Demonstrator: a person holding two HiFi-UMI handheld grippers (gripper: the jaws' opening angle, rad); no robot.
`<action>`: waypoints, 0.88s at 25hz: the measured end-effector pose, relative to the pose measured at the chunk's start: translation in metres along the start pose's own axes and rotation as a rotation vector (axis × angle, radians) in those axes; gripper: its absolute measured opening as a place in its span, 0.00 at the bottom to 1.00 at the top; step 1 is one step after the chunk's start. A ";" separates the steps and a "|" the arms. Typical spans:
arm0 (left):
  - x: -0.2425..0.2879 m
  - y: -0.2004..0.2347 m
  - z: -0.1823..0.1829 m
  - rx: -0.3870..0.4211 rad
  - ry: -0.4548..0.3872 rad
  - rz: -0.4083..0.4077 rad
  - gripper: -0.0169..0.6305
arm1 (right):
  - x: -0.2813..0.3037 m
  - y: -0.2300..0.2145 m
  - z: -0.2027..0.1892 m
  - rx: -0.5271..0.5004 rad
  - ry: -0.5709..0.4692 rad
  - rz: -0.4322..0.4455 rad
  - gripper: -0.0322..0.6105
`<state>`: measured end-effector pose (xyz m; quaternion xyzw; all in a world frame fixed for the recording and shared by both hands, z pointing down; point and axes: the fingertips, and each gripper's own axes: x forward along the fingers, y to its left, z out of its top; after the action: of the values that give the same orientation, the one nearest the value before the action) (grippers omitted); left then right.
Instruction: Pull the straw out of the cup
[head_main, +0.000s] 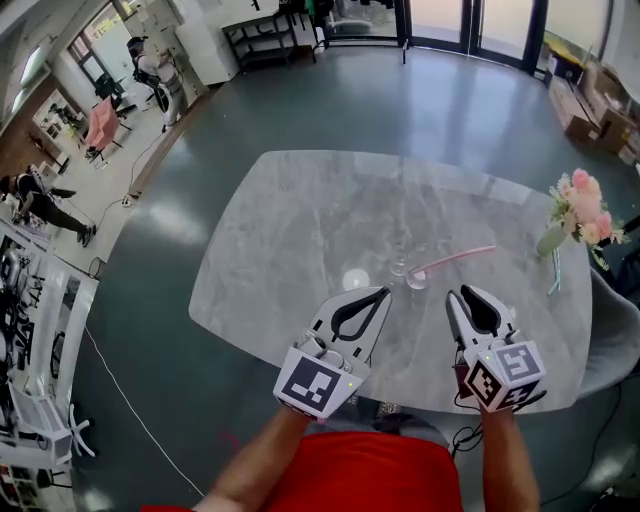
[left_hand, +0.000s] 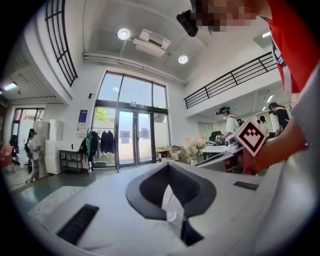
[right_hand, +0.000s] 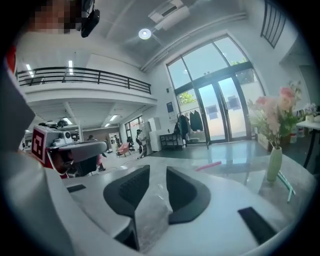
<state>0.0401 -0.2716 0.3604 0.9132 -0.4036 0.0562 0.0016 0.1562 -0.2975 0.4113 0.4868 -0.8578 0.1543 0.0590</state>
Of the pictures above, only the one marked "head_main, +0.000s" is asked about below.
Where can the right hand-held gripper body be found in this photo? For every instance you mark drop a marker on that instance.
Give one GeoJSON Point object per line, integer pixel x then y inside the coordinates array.
{"type": "Point", "coordinates": [505, 375]}

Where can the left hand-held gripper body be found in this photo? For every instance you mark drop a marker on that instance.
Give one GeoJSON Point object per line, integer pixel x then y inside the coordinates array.
{"type": "Point", "coordinates": [320, 385]}

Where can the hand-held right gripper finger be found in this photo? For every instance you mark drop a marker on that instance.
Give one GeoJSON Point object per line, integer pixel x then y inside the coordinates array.
{"type": "Point", "coordinates": [487, 312]}
{"type": "Point", "coordinates": [459, 325]}

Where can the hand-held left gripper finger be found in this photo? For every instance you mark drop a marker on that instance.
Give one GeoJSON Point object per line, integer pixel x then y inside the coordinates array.
{"type": "Point", "coordinates": [325, 315]}
{"type": "Point", "coordinates": [372, 330]}

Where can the clear glass cup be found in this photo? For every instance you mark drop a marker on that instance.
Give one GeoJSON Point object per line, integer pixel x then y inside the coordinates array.
{"type": "Point", "coordinates": [414, 281]}

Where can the person's right forearm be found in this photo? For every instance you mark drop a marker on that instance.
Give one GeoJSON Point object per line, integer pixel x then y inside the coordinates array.
{"type": "Point", "coordinates": [507, 460]}

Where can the person's left forearm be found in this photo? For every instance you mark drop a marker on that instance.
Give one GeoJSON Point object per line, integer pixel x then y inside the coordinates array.
{"type": "Point", "coordinates": [255, 460]}

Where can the pale thin straw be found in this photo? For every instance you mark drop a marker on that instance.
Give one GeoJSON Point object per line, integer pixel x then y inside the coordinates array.
{"type": "Point", "coordinates": [553, 286]}
{"type": "Point", "coordinates": [558, 272]}

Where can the pale green vase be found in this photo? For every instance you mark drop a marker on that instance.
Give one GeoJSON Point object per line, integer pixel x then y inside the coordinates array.
{"type": "Point", "coordinates": [550, 241]}

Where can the person's red shirt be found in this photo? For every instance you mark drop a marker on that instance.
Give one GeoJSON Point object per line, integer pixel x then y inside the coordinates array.
{"type": "Point", "coordinates": [360, 475]}

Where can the person's grey trousers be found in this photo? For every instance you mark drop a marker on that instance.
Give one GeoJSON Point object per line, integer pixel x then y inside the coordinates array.
{"type": "Point", "coordinates": [415, 427]}

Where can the grey upholstered chair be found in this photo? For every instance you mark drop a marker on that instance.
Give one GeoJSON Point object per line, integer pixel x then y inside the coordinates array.
{"type": "Point", "coordinates": [612, 340]}

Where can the pink flower bouquet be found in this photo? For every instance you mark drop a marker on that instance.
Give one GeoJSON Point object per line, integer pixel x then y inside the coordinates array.
{"type": "Point", "coordinates": [585, 205]}

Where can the black chair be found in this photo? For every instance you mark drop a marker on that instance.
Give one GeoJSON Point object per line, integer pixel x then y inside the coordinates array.
{"type": "Point", "coordinates": [625, 250]}

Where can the white power strip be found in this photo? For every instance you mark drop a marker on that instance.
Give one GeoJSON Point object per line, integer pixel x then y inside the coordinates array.
{"type": "Point", "coordinates": [126, 201]}

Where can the pile of cardboard boxes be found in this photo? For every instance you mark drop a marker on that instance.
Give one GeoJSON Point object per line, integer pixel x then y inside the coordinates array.
{"type": "Point", "coordinates": [597, 110]}

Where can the yellow lidded bin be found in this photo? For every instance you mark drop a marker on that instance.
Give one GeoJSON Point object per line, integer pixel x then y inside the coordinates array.
{"type": "Point", "coordinates": [562, 57]}

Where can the black shelving table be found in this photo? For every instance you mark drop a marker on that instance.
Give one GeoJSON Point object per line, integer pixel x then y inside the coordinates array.
{"type": "Point", "coordinates": [270, 42]}

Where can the white office chair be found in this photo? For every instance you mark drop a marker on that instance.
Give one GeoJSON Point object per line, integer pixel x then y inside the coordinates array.
{"type": "Point", "coordinates": [40, 425]}

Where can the white equipment rack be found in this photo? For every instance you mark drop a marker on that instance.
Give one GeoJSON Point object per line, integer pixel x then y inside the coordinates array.
{"type": "Point", "coordinates": [35, 320]}

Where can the white cabinet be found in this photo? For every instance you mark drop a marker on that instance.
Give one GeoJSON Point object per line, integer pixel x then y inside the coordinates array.
{"type": "Point", "coordinates": [205, 50]}

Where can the pink chair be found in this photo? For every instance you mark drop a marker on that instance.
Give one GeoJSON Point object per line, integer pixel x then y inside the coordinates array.
{"type": "Point", "coordinates": [102, 127]}

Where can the glass door frame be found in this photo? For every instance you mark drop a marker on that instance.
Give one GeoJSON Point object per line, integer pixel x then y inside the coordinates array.
{"type": "Point", "coordinates": [475, 25]}

